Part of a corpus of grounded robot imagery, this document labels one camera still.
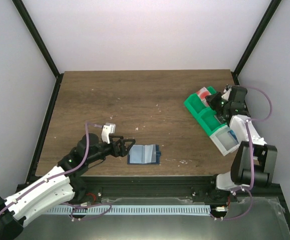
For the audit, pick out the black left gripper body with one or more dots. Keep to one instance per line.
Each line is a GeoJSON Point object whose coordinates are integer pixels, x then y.
{"type": "Point", "coordinates": [113, 152]}

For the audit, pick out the black frame post right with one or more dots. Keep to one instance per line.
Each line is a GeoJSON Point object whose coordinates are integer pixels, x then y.
{"type": "Point", "coordinates": [261, 27]}

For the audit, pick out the green bin far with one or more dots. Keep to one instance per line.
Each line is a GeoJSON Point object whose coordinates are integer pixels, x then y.
{"type": "Point", "coordinates": [194, 105]}

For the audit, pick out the black frame post left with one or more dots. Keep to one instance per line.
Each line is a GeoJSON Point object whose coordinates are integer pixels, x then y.
{"type": "Point", "coordinates": [22, 10]}

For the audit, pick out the green bin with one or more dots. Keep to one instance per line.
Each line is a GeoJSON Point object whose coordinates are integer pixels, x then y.
{"type": "Point", "coordinates": [194, 105]}
{"type": "Point", "coordinates": [209, 122]}

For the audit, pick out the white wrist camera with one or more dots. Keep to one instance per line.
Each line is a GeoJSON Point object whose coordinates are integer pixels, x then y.
{"type": "Point", "coordinates": [107, 129]}
{"type": "Point", "coordinates": [226, 92]}

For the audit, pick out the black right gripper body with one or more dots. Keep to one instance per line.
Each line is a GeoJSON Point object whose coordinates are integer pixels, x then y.
{"type": "Point", "coordinates": [219, 108]}

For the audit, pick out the light blue slotted cable duct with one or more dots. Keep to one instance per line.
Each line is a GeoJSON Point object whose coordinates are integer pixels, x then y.
{"type": "Point", "coordinates": [137, 210]}

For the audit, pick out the blue card in bin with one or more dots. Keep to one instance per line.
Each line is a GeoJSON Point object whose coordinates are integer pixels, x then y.
{"type": "Point", "coordinates": [233, 134]}

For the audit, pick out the blue leather card holder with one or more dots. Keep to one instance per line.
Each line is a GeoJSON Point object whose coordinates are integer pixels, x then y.
{"type": "Point", "coordinates": [144, 155]}

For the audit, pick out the black front frame rail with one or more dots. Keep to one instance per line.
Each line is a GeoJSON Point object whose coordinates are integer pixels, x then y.
{"type": "Point", "coordinates": [196, 188]}

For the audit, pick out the white bin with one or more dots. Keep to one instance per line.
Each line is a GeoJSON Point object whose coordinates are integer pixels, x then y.
{"type": "Point", "coordinates": [224, 141]}

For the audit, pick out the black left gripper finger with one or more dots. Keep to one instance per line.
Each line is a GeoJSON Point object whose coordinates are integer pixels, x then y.
{"type": "Point", "coordinates": [126, 147]}
{"type": "Point", "coordinates": [121, 138]}

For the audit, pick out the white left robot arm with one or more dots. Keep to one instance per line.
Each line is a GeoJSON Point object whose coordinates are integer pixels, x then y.
{"type": "Point", "coordinates": [62, 184]}

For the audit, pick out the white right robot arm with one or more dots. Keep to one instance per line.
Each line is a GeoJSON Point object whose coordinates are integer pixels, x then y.
{"type": "Point", "coordinates": [255, 159]}

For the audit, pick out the green bin middle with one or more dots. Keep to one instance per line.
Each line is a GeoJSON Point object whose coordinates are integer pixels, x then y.
{"type": "Point", "coordinates": [209, 122]}

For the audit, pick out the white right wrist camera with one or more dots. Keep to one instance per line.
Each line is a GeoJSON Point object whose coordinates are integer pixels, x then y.
{"type": "Point", "coordinates": [226, 92]}

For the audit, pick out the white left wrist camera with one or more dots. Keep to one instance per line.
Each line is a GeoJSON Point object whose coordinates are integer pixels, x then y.
{"type": "Point", "coordinates": [107, 129]}

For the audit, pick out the metal front plate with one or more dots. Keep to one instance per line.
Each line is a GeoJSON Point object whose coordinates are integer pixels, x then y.
{"type": "Point", "coordinates": [257, 218]}

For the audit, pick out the black frame post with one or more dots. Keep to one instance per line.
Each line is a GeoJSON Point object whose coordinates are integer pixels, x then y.
{"type": "Point", "coordinates": [22, 10]}
{"type": "Point", "coordinates": [261, 27]}

